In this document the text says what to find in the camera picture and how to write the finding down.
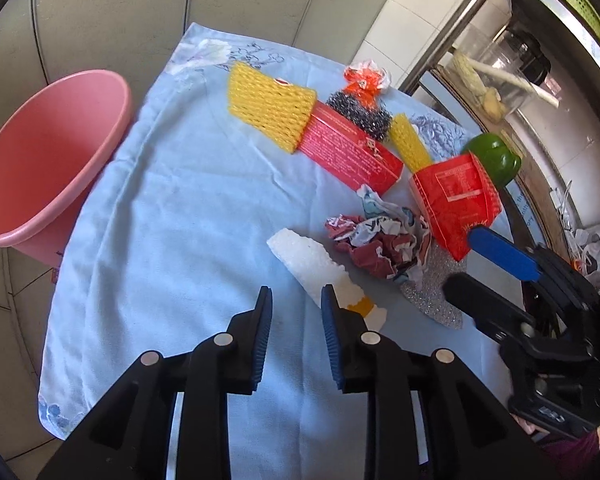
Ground crumpled printed paper ball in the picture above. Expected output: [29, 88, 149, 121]
[324, 185, 433, 283]

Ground steel wool scourer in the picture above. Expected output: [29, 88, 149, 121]
[326, 91, 392, 141]

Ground metal shelf rack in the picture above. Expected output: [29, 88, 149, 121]
[397, 0, 600, 261]

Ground white foam net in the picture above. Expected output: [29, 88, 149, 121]
[266, 227, 351, 306]

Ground clear glass jar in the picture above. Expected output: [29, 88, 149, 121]
[450, 35, 531, 121]

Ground orange and white wrapper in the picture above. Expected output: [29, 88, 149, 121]
[342, 60, 392, 97]

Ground black blender jug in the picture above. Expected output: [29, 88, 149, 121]
[485, 25, 552, 86]

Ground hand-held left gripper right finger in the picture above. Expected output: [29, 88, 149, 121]
[321, 284, 561, 480]

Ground light blue floral tablecloth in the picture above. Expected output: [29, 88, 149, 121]
[37, 22, 526, 480]

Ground large yellow foam net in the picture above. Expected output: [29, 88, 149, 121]
[226, 61, 318, 155]

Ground pink plastic bucket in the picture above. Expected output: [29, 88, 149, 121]
[0, 69, 133, 266]

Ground white plastic bag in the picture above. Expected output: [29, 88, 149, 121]
[570, 227, 600, 281]

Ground person's right hand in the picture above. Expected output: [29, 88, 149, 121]
[511, 411, 551, 442]

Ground green plastic basket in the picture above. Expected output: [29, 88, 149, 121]
[537, 0, 600, 43]

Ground silver glitter sponge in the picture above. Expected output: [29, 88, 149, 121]
[400, 245, 481, 331]

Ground long red carton box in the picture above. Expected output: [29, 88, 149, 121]
[297, 100, 405, 195]

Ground pale yellow vegetable piece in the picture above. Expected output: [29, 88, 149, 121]
[481, 89, 507, 121]

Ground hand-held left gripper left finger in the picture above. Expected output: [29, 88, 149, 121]
[36, 286, 273, 480]

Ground long white stick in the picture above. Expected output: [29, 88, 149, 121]
[467, 57, 561, 108]

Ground grey kitchen cabinet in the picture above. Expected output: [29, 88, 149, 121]
[0, 0, 401, 126]

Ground small yellow foam net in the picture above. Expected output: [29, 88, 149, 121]
[389, 113, 433, 173]

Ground green bell pepper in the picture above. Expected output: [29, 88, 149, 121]
[461, 133, 522, 190]

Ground corn cob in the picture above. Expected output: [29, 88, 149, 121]
[452, 50, 486, 101]

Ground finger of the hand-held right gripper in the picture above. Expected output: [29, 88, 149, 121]
[442, 274, 536, 346]
[467, 226, 600, 311]

